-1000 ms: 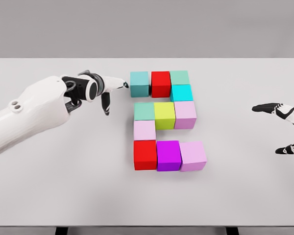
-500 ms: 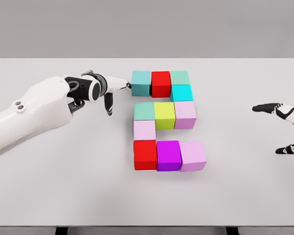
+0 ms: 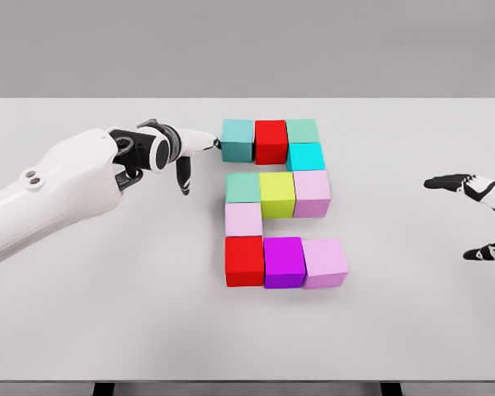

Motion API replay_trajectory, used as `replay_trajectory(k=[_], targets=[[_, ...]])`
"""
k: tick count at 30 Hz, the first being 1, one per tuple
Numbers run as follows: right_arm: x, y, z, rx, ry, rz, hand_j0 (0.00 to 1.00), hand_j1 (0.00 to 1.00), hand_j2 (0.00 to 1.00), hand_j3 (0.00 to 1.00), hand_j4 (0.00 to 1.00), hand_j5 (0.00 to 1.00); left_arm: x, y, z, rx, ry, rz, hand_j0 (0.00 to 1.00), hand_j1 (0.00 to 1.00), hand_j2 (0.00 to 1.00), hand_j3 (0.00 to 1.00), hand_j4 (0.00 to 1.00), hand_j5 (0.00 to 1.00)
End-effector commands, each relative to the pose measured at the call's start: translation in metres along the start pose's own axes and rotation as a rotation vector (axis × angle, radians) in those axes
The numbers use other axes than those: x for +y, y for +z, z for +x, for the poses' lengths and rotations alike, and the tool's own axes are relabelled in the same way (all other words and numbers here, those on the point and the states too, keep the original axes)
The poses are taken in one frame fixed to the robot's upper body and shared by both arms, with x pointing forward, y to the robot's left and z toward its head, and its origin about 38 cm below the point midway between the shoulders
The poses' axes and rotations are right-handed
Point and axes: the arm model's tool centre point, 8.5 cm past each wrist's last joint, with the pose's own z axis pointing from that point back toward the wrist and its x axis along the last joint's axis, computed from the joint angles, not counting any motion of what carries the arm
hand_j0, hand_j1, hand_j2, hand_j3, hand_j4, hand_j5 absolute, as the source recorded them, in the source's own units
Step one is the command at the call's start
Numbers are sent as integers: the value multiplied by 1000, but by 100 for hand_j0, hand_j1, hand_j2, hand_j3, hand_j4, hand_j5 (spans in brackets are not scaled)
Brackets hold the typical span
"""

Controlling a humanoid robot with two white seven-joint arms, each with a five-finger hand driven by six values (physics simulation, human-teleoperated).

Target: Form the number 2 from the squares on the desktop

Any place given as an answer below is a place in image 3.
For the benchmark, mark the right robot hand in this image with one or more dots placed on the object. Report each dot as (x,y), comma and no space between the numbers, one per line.
(488,191)

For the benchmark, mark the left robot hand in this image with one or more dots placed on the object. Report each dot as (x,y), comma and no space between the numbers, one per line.
(196,140)

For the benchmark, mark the teal cube block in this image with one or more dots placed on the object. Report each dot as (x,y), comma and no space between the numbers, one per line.
(237,140)

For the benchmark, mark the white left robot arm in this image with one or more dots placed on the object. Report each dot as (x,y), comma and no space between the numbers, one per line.
(66,177)

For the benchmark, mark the seafoam green cube block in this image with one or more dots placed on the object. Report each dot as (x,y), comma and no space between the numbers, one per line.
(302,130)
(242,187)

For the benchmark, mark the red cube block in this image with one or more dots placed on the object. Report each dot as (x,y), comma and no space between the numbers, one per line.
(271,142)
(244,262)

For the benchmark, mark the light pink cube block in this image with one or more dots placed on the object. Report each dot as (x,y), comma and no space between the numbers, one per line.
(311,194)
(243,219)
(325,263)

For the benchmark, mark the yellow-green cube block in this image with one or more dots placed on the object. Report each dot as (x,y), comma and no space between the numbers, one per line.
(277,194)

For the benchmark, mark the cyan cube block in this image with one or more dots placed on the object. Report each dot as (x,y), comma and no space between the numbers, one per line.
(306,156)

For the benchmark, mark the purple cube block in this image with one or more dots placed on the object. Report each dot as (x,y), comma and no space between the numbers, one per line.
(284,263)

